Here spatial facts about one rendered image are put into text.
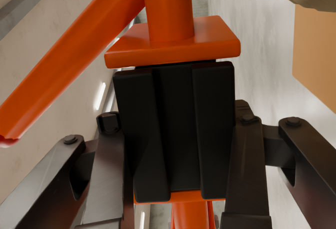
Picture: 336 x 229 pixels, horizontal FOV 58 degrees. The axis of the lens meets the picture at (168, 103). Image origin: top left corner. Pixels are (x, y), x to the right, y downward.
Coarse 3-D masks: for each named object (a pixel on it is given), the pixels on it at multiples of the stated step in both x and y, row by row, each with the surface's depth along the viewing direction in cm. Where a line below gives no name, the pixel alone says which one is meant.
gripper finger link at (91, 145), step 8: (88, 144) 14; (96, 144) 14; (88, 152) 14; (80, 160) 14; (88, 160) 14; (72, 168) 14; (80, 168) 14; (88, 168) 14; (72, 176) 14; (80, 176) 14; (88, 176) 14
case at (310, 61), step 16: (304, 16) 31; (320, 16) 28; (304, 32) 32; (320, 32) 28; (304, 48) 32; (320, 48) 28; (304, 64) 32; (320, 64) 28; (304, 80) 33; (320, 80) 29; (320, 96) 29
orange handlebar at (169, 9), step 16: (144, 0) 14; (160, 0) 13; (176, 0) 13; (160, 16) 13; (176, 16) 13; (192, 16) 14; (160, 32) 14; (176, 32) 14; (192, 32) 14; (176, 208) 18; (192, 208) 17; (208, 208) 21; (176, 224) 18; (192, 224) 18; (208, 224) 19
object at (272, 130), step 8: (240, 104) 17; (248, 104) 16; (240, 112) 16; (248, 112) 15; (264, 128) 14; (272, 128) 14; (264, 136) 13; (272, 136) 13; (280, 136) 13; (264, 144) 13; (272, 144) 13; (280, 144) 13; (264, 152) 13; (272, 152) 13; (280, 152) 13; (288, 152) 13; (272, 160) 13; (280, 160) 13; (288, 160) 13
